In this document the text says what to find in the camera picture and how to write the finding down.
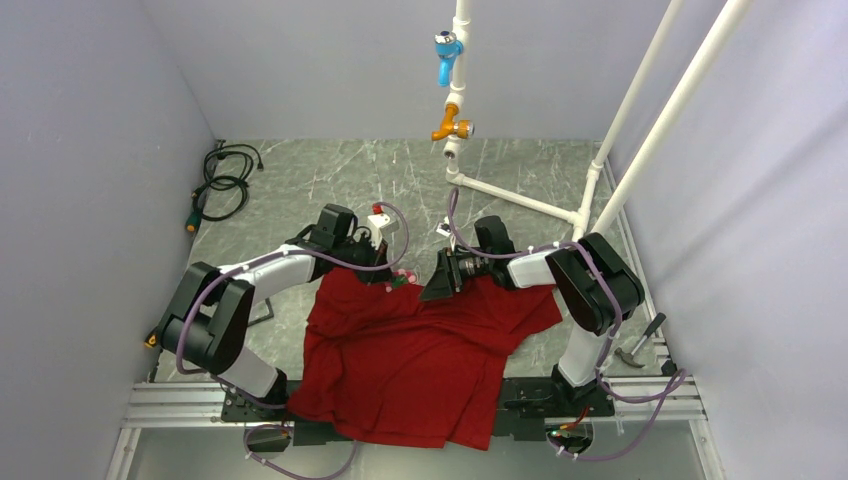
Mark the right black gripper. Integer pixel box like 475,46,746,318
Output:
419,246,493,302

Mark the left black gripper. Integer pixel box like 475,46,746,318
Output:
334,231,395,286

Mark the pink flower brooch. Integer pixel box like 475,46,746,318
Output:
385,269,419,292

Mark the red t-shirt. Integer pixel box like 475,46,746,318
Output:
288,270,562,451

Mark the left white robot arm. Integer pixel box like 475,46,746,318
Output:
146,201,409,420

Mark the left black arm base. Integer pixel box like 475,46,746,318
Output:
215,369,351,453

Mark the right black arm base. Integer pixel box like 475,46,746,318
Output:
492,372,615,455

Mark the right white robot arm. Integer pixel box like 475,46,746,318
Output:
419,215,645,415

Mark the orange valve tap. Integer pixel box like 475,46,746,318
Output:
430,103,475,142

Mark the claw hammer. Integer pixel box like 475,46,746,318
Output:
614,312,667,369

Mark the blue valve tap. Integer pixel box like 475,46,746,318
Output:
434,30,464,87

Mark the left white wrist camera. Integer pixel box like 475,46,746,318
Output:
366,204,400,250

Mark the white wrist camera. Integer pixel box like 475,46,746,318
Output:
366,204,400,250
435,222,453,238

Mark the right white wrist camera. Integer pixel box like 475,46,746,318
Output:
435,222,453,238

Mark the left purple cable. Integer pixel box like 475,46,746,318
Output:
174,201,411,480

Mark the purple cable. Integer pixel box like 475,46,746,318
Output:
447,187,690,464
174,201,411,480

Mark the black rectangular frame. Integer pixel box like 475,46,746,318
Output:
248,298,275,327

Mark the white PVC pipe frame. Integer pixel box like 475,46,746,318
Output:
436,1,750,238

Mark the black coiled cable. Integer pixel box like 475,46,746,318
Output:
185,139,266,233

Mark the yellow handled screwdriver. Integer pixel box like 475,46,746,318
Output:
143,331,160,349

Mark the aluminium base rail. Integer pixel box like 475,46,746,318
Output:
105,374,730,480

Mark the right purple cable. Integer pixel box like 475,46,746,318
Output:
447,187,690,464

